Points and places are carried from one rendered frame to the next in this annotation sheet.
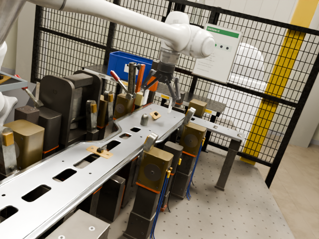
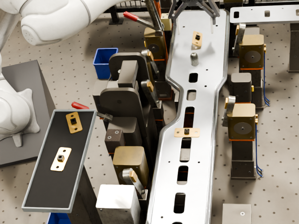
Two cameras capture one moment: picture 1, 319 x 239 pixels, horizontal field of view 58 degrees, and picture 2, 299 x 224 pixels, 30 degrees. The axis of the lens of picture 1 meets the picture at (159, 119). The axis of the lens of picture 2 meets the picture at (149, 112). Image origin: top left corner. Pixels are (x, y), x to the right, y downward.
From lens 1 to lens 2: 104 cm
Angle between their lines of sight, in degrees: 26
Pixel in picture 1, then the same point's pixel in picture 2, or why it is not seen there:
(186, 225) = (280, 139)
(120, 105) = (152, 46)
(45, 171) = (167, 181)
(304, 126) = not seen: outside the picture
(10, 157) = (139, 186)
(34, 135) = (142, 159)
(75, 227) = (232, 218)
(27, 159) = (144, 177)
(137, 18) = not seen: outside the picture
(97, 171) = (202, 157)
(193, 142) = (256, 57)
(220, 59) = not seen: outside the picture
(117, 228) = (221, 175)
